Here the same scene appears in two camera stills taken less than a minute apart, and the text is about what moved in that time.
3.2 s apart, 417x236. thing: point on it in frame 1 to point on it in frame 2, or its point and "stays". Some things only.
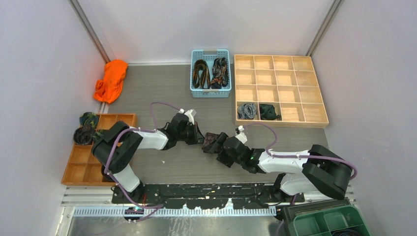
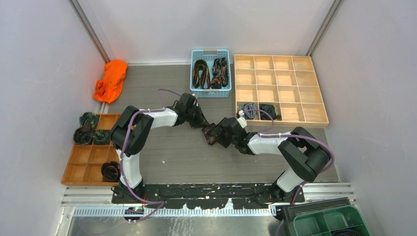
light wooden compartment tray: x=277 y=91 stays
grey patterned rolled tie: x=246 y=111 stays
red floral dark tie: x=220 y=73 stays
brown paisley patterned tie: x=209 y=139 to x=211 y=138
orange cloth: x=108 y=89 stays
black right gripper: x=217 y=143 to x=222 y=138
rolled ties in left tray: x=83 y=135 stays
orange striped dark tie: x=201 y=76 stays
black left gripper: x=197 y=136 to x=201 y=121
